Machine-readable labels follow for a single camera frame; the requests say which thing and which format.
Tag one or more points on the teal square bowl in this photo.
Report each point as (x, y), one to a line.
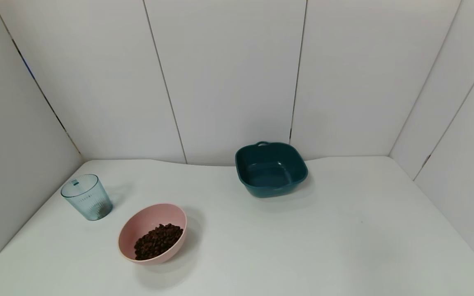
(270, 174)

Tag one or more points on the ribbed clear blue cup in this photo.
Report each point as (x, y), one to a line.
(91, 203)

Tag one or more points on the pink round bowl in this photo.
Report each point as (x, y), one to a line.
(150, 213)

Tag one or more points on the brown solid pieces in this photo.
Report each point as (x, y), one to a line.
(158, 241)

